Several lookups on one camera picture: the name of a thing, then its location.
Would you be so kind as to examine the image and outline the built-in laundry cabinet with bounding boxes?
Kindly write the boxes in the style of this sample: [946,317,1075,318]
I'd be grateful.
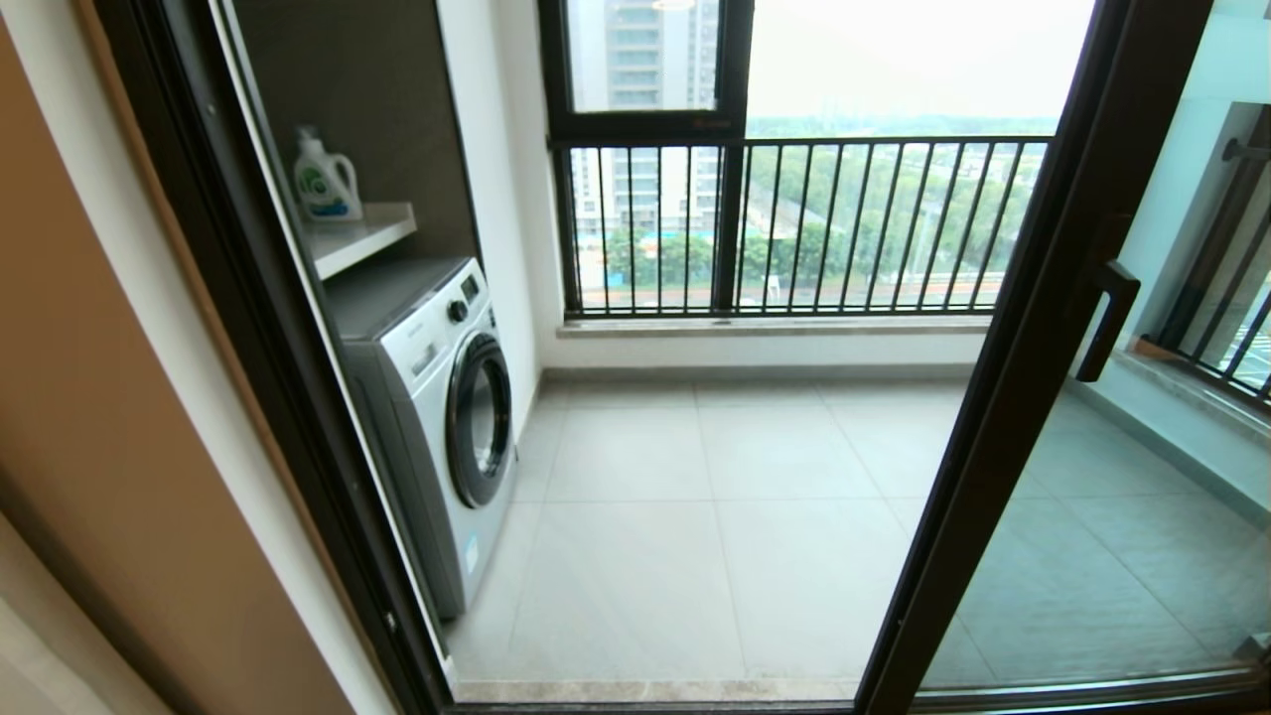
[209,0,483,691]

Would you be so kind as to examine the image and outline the white cabinet shelf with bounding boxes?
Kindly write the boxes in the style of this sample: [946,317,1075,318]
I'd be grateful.
[303,203,419,283]

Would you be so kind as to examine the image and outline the dark framed sliding glass door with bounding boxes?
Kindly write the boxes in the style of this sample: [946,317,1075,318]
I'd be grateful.
[856,0,1271,715]

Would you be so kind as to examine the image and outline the stone window sill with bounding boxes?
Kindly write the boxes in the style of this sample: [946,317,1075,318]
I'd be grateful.
[556,314,994,341]

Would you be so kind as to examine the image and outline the dark window frame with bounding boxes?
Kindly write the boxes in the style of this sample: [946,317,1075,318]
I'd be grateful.
[536,0,756,317]

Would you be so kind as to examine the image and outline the stone door threshold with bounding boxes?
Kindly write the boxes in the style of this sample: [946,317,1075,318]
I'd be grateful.
[452,677,863,702]

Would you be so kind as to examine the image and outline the silver front-load washing machine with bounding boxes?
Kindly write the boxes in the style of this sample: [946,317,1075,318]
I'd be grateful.
[323,256,519,619]

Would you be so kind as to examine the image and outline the beige curtain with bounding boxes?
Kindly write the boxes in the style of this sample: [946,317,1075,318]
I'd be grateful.
[0,516,175,715]

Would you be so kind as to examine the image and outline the white laundry detergent bottle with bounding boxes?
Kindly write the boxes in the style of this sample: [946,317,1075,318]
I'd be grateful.
[293,125,364,223]

